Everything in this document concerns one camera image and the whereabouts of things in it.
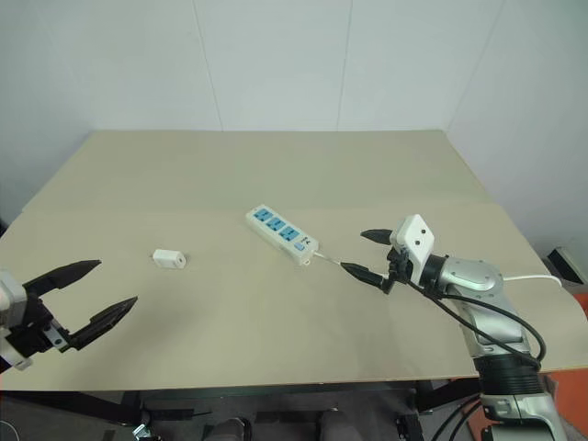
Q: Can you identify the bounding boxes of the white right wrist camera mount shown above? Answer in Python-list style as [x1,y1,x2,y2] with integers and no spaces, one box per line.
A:
[390,213,436,282]

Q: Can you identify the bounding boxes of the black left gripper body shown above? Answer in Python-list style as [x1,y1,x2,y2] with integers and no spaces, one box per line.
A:
[6,297,74,359]

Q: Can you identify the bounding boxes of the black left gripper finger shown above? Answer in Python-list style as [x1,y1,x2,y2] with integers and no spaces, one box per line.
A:
[68,296,140,352]
[21,259,103,300]

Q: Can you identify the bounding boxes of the dark rounded shape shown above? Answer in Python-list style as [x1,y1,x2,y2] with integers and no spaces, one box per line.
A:
[204,416,253,441]

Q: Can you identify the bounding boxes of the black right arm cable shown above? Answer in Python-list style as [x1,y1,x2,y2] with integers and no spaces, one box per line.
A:
[402,274,548,369]

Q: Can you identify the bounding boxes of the white plug adapter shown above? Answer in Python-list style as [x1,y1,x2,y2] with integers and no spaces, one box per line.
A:
[150,248,188,271]

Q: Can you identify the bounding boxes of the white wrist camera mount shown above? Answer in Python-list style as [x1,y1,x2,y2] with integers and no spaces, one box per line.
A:
[0,269,34,374]
[390,213,436,282]

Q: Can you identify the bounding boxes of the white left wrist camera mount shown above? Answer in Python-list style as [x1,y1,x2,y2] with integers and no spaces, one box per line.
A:
[0,269,34,374]

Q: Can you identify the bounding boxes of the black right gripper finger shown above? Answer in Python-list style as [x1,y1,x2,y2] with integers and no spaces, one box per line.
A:
[359,227,393,246]
[339,261,392,288]

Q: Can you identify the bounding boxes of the white blue power strip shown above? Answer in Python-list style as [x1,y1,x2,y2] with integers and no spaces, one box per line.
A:
[244,204,319,267]

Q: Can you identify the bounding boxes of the black floor cables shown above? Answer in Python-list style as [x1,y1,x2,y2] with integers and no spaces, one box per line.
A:
[434,389,484,441]

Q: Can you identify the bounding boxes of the black and white box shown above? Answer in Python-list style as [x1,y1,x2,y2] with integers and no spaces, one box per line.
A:
[548,246,588,287]

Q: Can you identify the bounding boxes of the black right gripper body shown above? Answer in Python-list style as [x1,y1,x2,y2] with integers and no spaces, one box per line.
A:
[384,246,413,296]

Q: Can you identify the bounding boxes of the white power cord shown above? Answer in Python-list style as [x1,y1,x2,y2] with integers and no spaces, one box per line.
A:
[312,251,564,289]

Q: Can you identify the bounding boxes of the black table frame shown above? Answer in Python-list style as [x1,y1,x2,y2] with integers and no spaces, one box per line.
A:
[0,366,484,441]

